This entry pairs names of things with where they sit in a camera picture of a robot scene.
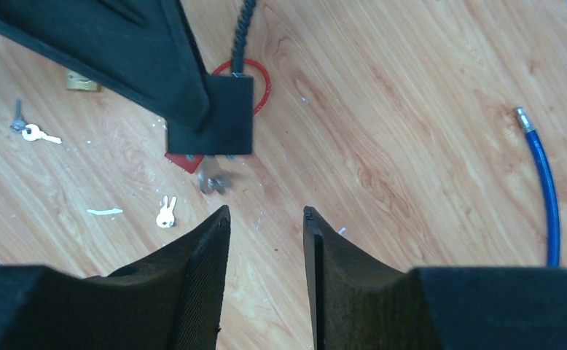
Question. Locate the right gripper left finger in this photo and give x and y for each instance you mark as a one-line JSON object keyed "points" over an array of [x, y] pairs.
{"points": [[170, 299]]}

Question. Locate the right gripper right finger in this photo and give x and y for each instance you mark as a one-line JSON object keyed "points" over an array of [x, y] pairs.
{"points": [[358, 302]]}

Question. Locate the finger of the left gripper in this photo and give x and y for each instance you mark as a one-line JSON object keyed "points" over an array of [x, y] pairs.
{"points": [[143, 50]]}

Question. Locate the brass padlock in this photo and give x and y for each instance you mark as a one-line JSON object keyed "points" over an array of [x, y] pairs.
{"points": [[78, 82]]}

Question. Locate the red lock keys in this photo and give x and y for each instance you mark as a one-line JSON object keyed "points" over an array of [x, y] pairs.
{"points": [[166, 218]]}

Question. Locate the black cable lock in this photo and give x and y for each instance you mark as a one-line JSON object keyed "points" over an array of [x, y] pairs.
{"points": [[227, 127]]}

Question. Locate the brass padlock keys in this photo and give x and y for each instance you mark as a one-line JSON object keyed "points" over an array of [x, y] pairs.
{"points": [[30, 132]]}

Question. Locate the blue cable lock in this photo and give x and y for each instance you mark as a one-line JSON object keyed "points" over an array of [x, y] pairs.
{"points": [[547, 183]]}

